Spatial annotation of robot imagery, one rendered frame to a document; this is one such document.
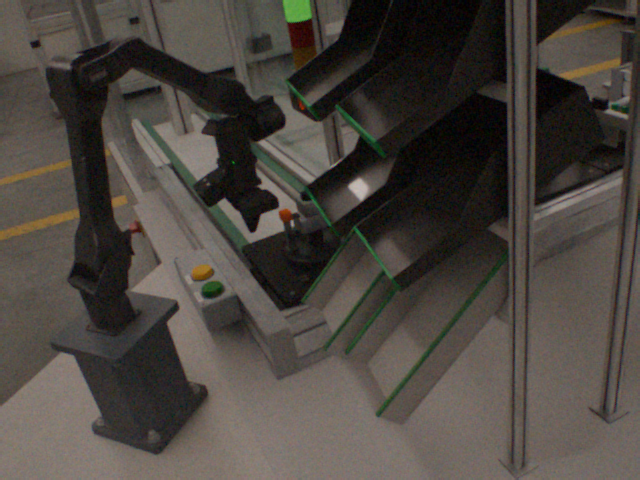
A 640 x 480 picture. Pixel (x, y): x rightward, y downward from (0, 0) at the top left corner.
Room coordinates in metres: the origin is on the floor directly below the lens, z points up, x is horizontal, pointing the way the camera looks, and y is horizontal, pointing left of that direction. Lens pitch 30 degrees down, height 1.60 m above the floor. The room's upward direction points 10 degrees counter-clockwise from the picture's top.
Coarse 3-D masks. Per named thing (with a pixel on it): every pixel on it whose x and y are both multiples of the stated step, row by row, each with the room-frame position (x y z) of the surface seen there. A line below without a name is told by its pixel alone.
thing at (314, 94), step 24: (360, 0) 0.85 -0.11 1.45; (384, 0) 0.86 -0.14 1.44; (408, 0) 0.73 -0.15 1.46; (360, 24) 0.85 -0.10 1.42; (384, 24) 0.72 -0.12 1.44; (408, 24) 0.73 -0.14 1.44; (336, 48) 0.84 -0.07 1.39; (360, 48) 0.83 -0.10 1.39; (384, 48) 0.72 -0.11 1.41; (312, 72) 0.84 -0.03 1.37; (336, 72) 0.80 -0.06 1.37; (360, 72) 0.72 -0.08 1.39; (312, 96) 0.78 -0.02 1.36; (336, 96) 0.71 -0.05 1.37
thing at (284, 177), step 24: (264, 144) 1.68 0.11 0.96; (216, 168) 1.68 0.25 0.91; (264, 168) 1.59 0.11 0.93; (288, 168) 1.50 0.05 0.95; (192, 192) 1.50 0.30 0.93; (288, 192) 1.44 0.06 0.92; (216, 216) 1.32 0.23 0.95; (240, 216) 1.36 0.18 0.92; (264, 216) 1.33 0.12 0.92; (240, 240) 1.18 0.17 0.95
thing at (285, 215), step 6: (282, 210) 1.03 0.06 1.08; (288, 210) 1.03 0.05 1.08; (282, 216) 1.02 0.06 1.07; (288, 216) 1.02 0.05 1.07; (294, 216) 1.03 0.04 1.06; (288, 222) 1.02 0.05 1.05; (288, 228) 1.02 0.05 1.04; (288, 234) 1.02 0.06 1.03; (288, 240) 1.02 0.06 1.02; (294, 240) 1.02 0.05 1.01; (288, 246) 1.03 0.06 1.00; (294, 246) 1.02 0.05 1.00
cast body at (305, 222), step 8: (304, 192) 1.05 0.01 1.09; (296, 200) 1.05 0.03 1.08; (304, 200) 1.04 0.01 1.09; (312, 200) 1.03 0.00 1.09; (304, 208) 1.02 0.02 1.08; (312, 208) 1.03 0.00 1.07; (304, 216) 1.03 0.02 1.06; (312, 216) 1.03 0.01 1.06; (320, 216) 1.03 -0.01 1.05; (296, 224) 1.04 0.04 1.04; (304, 224) 1.02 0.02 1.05; (312, 224) 1.02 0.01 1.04; (320, 224) 1.03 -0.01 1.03; (304, 232) 1.02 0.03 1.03
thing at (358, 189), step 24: (360, 144) 0.85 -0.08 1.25; (408, 144) 0.73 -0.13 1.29; (336, 168) 0.84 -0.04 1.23; (360, 168) 0.83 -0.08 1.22; (384, 168) 0.79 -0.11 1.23; (408, 168) 0.73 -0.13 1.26; (312, 192) 0.83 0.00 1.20; (336, 192) 0.81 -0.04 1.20; (360, 192) 0.77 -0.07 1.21; (384, 192) 0.72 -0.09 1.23; (336, 216) 0.75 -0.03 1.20; (360, 216) 0.71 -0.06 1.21
